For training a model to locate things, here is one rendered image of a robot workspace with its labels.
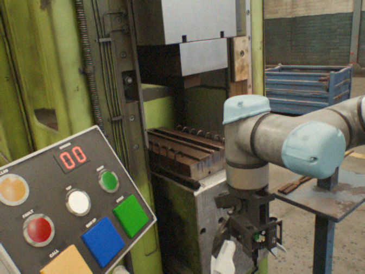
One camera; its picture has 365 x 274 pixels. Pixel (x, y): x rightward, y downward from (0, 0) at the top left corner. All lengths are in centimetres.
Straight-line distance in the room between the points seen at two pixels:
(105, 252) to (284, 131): 43
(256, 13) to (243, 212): 102
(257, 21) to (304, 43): 815
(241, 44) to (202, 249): 79
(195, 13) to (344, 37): 819
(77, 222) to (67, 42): 49
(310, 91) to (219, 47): 383
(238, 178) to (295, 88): 442
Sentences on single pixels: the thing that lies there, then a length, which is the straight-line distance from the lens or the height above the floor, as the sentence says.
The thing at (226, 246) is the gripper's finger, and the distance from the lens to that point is 65.
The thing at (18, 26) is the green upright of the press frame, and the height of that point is 146.
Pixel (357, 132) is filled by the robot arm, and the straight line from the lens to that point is 55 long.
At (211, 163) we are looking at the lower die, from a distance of 113.
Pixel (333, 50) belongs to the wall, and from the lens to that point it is 925.
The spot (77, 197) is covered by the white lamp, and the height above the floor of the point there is 110.
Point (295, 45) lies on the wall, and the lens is 976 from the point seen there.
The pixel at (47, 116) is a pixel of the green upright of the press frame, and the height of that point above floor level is 114.
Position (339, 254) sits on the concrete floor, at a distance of 236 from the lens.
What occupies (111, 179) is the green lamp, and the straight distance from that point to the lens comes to 77.
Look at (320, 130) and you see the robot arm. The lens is 45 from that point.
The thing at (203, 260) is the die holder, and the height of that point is 65.
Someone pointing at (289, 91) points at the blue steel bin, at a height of 42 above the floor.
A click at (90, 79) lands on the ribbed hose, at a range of 96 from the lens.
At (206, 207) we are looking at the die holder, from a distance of 109.
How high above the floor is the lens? 140
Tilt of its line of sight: 18 degrees down
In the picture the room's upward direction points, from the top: 5 degrees counter-clockwise
